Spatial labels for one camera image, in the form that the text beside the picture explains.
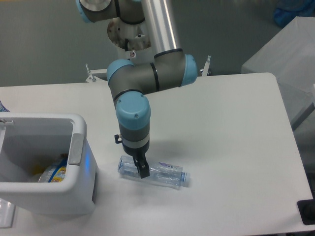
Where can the clear crushed plastic bottle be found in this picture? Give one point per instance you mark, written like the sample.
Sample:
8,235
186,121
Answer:
160,174

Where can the black clamp mount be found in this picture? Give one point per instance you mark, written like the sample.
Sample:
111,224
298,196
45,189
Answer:
307,211

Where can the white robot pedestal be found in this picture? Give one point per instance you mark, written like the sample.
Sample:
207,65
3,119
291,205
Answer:
132,42

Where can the white trash can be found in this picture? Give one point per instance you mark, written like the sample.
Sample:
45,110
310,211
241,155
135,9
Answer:
27,139

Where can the white pedestal foot bracket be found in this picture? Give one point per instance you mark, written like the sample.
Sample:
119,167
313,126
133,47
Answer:
94,75

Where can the blue plastic bag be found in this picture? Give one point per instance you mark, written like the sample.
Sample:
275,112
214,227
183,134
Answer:
287,10

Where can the blue snack wrapper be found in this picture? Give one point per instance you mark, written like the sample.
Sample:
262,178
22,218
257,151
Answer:
56,171

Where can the blue patterned object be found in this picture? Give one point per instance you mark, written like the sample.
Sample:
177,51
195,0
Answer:
3,108

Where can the grey covered side table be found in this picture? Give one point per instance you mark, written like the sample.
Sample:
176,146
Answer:
290,57

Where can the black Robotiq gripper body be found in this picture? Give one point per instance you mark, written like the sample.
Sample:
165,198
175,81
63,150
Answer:
137,152

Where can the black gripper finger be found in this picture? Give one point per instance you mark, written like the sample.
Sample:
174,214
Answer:
142,165

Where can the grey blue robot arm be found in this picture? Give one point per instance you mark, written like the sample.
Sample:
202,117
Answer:
130,83

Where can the yellow white trash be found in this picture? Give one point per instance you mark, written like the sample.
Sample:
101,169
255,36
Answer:
36,172

